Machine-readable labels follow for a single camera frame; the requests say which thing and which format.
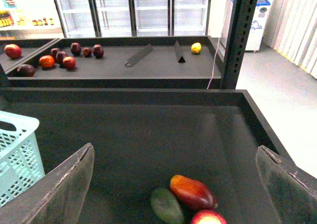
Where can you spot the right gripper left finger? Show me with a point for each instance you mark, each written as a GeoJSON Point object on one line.
{"type": "Point", "coordinates": [58, 197]}

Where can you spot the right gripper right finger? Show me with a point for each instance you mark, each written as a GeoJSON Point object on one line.
{"type": "Point", "coordinates": [292, 191]}

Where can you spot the light blue plastic basket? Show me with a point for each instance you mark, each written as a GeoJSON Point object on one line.
{"type": "Point", "coordinates": [20, 160]}

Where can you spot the red yellow apple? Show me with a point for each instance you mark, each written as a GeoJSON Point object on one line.
{"type": "Point", "coordinates": [208, 217]}

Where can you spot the red apple in pile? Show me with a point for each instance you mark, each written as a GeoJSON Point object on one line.
{"type": "Point", "coordinates": [69, 63]}

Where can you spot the red apple far left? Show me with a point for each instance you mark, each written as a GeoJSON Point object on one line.
{"type": "Point", "coordinates": [13, 51]}

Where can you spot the black front display tray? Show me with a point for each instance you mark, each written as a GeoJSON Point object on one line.
{"type": "Point", "coordinates": [142, 138]}

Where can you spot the black display tray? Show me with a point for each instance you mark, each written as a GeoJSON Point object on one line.
{"type": "Point", "coordinates": [142, 138]}
{"type": "Point", "coordinates": [159, 69]}

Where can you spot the red orange mango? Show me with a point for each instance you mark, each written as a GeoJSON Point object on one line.
{"type": "Point", "coordinates": [193, 193]}

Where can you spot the green avocado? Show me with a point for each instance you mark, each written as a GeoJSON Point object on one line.
{"type": "Point", "coordinates": [166, 206]}

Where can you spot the dark plum front left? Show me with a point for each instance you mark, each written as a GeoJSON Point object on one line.
{"type": "Point", "coordinates": [26, 70]}

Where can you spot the orange red tomato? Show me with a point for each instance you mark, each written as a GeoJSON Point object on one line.
{"type": "Point", "coordinates": [47, 62]}

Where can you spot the dark red plum middle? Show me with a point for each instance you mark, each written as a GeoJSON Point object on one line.
{"type": "Point", "coordinates": [60, 55]}

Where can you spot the dark plum back left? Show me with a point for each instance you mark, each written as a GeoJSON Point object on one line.
{"type": "Point", "coordinates": [54, 52]}

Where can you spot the small red plum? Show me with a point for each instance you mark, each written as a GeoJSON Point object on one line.
{"type": "Point", "coordinates": [87, 52]}

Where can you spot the dark plum tall back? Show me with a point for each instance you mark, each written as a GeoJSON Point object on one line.
{"type": "Point", "coordinates": [75, 49]}

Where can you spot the dark plum rightmost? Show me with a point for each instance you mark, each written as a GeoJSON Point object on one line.
{"type": "Point", "coordinates": [98, 51]}

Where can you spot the black rear display tray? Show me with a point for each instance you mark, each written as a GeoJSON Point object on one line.
{"type": "Point", "coordinates": [159, 69]}

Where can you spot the flat black divider strip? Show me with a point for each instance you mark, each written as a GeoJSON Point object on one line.
{"type": "Point", "coordinates": [139, 55]}

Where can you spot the yellow lemon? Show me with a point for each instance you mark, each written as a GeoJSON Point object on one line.
{"type": "Point", "coordinates": [196, 48]}

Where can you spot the glass door refrigerator row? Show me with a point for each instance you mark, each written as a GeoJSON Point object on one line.
{"type": "Point", "coordinates": [133, 18]}

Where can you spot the shelf with bottles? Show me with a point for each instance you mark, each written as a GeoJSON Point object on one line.
{"type": "Point", "coordinates": [29, 19]}

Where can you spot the white chest freezer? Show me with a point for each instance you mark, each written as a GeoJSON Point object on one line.
{"type": "Point", "coordinates": [257, 26]}

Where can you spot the black triangular divider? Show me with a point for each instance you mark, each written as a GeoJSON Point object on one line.
{"type": "Point", "coordinates": [178, 52]}

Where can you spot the black metal rack post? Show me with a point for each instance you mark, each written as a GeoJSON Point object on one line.
{"type": "Point", "coordinates": [238, 32]}

